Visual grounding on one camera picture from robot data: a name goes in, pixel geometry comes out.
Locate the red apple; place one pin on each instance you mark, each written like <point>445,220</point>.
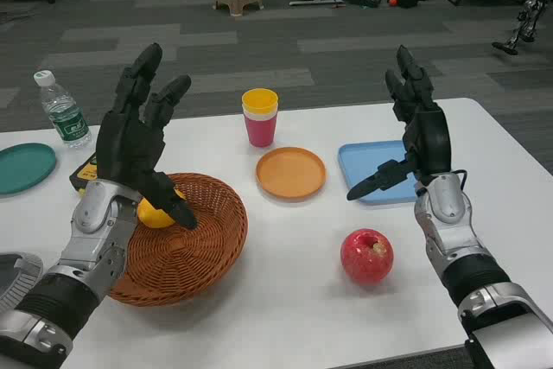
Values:
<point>367,258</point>

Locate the clear water bottle green label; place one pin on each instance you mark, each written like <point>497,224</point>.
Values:
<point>67,120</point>

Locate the blue rectangular tray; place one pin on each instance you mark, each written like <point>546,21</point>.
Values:
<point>367,157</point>

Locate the yellow plastic cup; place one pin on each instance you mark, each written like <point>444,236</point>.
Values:
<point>259,101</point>

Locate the pink plastic cup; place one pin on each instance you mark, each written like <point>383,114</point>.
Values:
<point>260,133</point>

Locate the orange round plate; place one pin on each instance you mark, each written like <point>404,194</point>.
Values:
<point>290,172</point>

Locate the silver humanoid robot legs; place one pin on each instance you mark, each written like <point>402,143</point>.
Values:
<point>529,12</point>

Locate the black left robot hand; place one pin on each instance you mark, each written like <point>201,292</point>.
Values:
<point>125,144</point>

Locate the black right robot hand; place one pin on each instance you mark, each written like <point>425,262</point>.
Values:
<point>430,140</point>

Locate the brown wicker basket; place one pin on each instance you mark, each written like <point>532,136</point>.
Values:
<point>186,256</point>

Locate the yellow lemon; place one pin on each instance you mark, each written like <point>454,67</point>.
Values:
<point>153,215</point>

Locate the white plastic cup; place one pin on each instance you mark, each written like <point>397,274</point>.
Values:
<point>259,116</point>

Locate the teal round plate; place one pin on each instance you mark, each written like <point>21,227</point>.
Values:
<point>23,168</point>

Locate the black yellow tape measure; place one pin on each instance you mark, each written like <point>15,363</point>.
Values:
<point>84,176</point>

